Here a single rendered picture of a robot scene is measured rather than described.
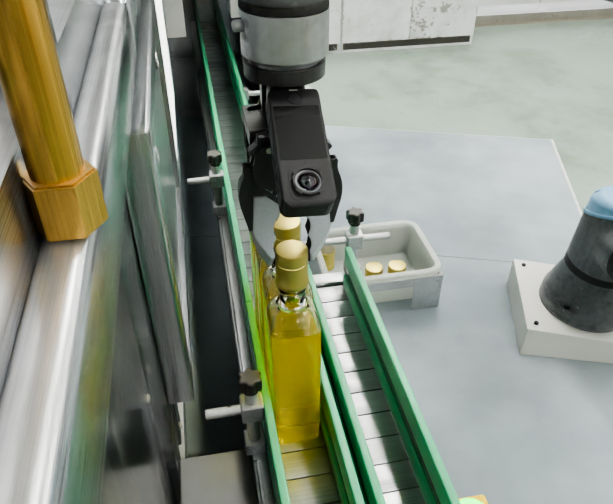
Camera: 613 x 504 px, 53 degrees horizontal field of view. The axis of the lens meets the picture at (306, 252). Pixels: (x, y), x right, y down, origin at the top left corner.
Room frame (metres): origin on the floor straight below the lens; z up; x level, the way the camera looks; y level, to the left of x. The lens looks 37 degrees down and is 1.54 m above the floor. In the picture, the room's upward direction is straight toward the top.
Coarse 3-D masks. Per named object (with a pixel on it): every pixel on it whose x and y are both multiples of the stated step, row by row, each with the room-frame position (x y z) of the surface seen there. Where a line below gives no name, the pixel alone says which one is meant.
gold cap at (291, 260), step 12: (288, 240) 0.52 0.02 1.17; (276, 252) 0.50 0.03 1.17; (288, 252) 0.50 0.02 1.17; (300, 252) 0.50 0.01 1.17; (276, 264) 0.50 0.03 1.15; (288, 264) 0.49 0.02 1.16; (300, 264) 0.49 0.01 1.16; (276, 276) 0.50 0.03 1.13; (288, 276) 0.49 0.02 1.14; (300, 276) 0.49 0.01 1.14; (288, 288) 0.49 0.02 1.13; (300, 288) 0.49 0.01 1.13
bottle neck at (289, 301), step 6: (282, 294) 0.49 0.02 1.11; (288, 294) 0.49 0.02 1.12; (294, 294) 0.49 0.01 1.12; (300, 294) 0.49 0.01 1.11; (282, 300) 0.49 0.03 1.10; (288, 300) 0.49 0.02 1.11; (294, 300) 0.49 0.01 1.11; (300, 300) 0.49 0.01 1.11; (282, 306) 0.49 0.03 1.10; (288, 306) 0.49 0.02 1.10; (294, 306) 0.49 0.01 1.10; (300, 306) 0.49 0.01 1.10
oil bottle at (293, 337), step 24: (288, 312) 0.49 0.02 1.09; (312, 312) 0.49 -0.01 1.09; (288, 336) 0.47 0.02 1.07; (312, 336) 0.48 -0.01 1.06; (288, 360) 0.47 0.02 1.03; (312, 360) 0.48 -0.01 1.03; (288, 384) 0.47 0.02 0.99; (312, 384) 0.48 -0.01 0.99; (288, 408) 0.47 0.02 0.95; (312, 408) 0.48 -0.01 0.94; (288, 432) 0.47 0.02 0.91; (312, 432) 0.48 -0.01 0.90
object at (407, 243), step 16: (368, 224) 1.03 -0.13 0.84; (384, 224) 1.03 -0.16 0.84; (400, 224) 1.03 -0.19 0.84; (416, 224) 1.03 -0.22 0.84; (384, 240) 1.02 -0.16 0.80; (400, 240) 1.03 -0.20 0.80; (416, 240) 0.99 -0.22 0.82; (320, 256) 0.92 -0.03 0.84; (336, 256) 1.00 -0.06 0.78; (368, 256) 1.01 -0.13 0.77; (384, 256) 1.01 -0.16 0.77; (400, 256) 1.01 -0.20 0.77; (416, 256) 0.98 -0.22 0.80; (432, 256) 0.92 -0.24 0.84; (384, 272) 0.96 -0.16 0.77; (400, 272) 0.87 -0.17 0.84; (416, 272) 0.87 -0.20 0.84; (432, 272) 0.87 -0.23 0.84
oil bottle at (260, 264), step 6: (258, 258) 0.60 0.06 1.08; (258, 264) 0.60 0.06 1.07; (264, 264) 0.59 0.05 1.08; (258, 270) 0.60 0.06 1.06; (258, 276) 0.60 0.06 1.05; (258, 282) 0.61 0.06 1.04; (258, 288) 0.61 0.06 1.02; (258, 294) 0.61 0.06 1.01; (258, 300) 0.62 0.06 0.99; (258, 306) 0.62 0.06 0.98; (258, 312) 0.63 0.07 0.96; (264, 342) 0.59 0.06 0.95; (264, 348) 0.59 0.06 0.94; (264, 354) 0.59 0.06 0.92; (264, 360) 0.59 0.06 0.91
